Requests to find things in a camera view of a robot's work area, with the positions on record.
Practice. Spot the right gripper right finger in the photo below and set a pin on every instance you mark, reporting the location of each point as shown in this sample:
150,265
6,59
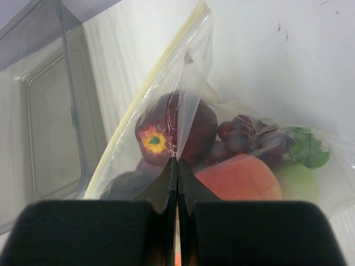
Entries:
217,232

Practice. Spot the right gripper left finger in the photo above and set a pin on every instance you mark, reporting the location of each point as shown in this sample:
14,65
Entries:
99,232

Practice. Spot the clear zip top bag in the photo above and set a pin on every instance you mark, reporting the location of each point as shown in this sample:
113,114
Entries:
288,63

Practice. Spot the fake peach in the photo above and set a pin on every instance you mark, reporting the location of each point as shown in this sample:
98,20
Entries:
241,178

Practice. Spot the fake white radish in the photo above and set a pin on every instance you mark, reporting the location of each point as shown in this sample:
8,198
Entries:
297,182

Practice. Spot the fake purple grapes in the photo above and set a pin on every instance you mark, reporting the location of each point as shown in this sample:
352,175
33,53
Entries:
244,135

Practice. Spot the fake dark red apple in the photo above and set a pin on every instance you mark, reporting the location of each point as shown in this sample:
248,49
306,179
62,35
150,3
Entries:
178,126

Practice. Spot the fake green leaf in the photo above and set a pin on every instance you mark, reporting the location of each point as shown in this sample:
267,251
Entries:
306,148

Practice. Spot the grey transparent plastic container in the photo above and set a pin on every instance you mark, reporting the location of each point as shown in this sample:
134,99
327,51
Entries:
52,132

